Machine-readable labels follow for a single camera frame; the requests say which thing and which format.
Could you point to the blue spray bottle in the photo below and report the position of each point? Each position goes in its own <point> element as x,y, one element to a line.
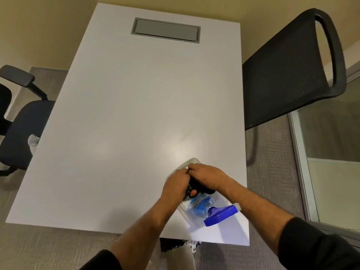
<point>216,213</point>

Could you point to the light grey trouser leg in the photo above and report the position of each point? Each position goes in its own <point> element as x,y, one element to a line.
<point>180,260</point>

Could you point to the black armrest office chair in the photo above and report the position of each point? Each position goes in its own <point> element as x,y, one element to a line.
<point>22,132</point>

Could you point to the white shoe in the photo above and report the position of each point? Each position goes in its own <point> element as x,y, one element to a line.
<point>191,244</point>

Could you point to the black sleeve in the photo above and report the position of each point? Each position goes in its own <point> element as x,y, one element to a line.
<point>102,261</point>
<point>317,247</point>

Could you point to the person's left hand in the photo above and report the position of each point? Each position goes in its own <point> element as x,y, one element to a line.
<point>175,188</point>

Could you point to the grey orange microfibre cloth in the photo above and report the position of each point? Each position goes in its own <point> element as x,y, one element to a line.
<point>197,189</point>

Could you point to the person's left forearm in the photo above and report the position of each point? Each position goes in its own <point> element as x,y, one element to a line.
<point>143,227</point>

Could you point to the person's right hand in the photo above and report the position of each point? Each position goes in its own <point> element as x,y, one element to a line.
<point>209,177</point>

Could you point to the white fabric object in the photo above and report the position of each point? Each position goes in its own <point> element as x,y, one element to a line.
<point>33,141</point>

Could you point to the black left sleeve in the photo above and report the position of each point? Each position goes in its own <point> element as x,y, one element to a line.
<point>102,261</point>

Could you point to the clear plastic container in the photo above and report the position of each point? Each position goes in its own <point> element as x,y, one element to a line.
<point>182,165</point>

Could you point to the fixed glass partition panel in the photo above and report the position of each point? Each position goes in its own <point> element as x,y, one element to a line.
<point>329,154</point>

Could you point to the person's right forearm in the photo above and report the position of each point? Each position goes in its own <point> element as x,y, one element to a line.
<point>258,210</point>

